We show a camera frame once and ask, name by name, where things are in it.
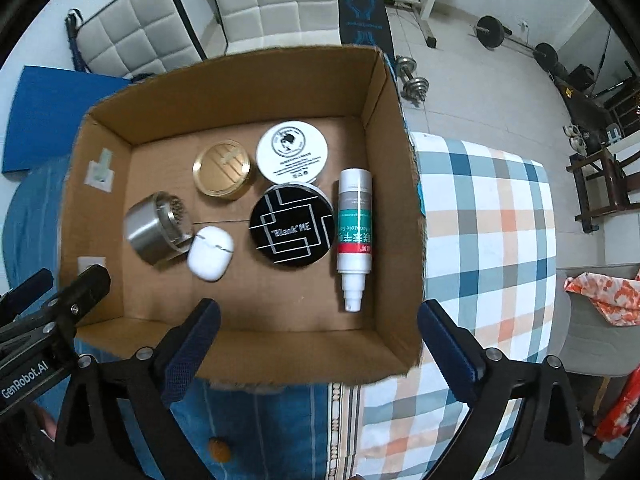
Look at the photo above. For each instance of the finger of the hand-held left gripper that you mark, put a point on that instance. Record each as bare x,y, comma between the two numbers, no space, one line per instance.
27,287
82,290

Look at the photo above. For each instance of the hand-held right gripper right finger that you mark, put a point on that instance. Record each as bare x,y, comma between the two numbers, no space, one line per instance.
447,350

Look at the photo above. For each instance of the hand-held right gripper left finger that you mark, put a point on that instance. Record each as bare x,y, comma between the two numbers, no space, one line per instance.
192,345

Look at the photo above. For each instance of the cardboard box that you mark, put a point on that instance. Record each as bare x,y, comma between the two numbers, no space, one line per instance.
235,310

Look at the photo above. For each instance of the silver metal tin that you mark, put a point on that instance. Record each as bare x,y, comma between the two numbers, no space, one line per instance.
150,232

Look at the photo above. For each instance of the white earbud case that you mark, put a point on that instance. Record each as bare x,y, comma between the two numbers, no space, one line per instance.
210,255

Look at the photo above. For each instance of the white spray bottle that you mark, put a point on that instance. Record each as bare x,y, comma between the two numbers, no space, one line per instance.
354,230

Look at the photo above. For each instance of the black round compact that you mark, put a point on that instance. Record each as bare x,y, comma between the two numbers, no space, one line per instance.
291,225

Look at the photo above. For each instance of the gold round tin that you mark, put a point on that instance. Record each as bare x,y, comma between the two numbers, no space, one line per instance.
222,170

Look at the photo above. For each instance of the white round jar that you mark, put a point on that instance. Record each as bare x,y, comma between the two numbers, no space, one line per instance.
292,152

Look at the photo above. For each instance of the person's left hand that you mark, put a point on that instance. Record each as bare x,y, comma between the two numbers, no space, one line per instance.
30,445

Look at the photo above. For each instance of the small brown walnut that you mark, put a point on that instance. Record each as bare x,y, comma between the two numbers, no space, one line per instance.
218,450

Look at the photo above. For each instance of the blue striped blanket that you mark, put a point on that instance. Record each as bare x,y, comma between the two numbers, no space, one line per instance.
280,430

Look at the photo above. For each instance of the plaid blanket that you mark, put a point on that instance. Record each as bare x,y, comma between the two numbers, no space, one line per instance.
480,230

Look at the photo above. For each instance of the grey padded chair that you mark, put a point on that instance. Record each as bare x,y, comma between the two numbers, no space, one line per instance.
595,345

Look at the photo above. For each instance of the orange patterned cloth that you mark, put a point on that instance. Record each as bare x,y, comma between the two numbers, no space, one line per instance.
607,297

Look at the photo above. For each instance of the blue foam mat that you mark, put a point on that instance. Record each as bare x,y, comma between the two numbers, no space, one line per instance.
55,110

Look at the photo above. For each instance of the dark wooden chair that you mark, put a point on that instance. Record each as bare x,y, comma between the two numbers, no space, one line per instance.
607,185

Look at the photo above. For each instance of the pair of white shoes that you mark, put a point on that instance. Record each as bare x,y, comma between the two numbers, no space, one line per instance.
575,136

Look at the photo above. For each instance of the white quilted chair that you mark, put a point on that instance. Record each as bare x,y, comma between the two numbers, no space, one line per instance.
275,5
135,30

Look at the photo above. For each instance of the black speaker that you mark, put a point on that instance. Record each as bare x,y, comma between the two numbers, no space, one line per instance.
581,77

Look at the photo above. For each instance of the short barbell with black plates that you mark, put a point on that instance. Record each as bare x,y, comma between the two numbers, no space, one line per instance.
515,42

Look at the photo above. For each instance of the black weight bench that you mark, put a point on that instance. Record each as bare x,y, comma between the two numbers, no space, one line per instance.
362,15

